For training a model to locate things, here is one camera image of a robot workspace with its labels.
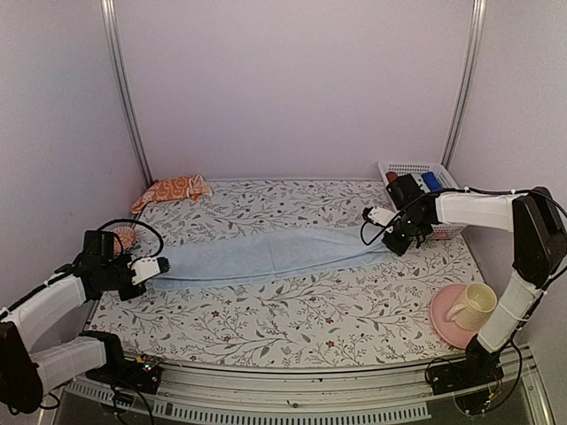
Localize left aluminium frame post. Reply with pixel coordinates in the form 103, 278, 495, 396
100, 0, 153, 187

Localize pink saucer plate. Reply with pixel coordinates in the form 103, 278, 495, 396
430, 283, 498, 349

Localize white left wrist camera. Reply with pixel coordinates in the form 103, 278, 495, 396
128, 257, 170, 285

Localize aluminium front rail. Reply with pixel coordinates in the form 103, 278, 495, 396
38, 346, 555, 424

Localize black left camera cable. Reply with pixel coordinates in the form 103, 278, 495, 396
95, 217, 165, 260

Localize cream ceramic mug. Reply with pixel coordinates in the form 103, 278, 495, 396
445, 283, 498, 331

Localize dark blue rolled towel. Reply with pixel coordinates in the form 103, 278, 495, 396
421, 172, 443, 191

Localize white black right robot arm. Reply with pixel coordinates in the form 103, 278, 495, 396
383, 174, 566, 386

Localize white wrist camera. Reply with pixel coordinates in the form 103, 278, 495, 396
128, 257, 170, 285
362, 206, 396, 228

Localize black camera cable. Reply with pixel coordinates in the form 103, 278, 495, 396
359, 185, 567, 249
95, 217, 165, 260

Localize dark red rolled towel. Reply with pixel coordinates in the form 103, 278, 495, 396
385, 172, 398, 184

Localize right aluminium frame post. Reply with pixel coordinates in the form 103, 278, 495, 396
441, 0, 487, 169

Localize black right camera cable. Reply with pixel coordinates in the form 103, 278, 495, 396
359, 185, 567, 249

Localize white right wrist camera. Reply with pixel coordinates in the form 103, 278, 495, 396
362, 206, 396, 228

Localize aluminium frame post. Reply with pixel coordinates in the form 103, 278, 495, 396
441, 0, 487, 169
100, 0, 153, 187

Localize orange patterned towel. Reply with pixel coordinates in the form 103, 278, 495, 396
129, 174, 213, 214

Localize light blue terry towel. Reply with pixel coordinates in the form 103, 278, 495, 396
152, 228, 391, 290

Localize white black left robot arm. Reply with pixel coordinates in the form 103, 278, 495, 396
1, 230, 135, 415

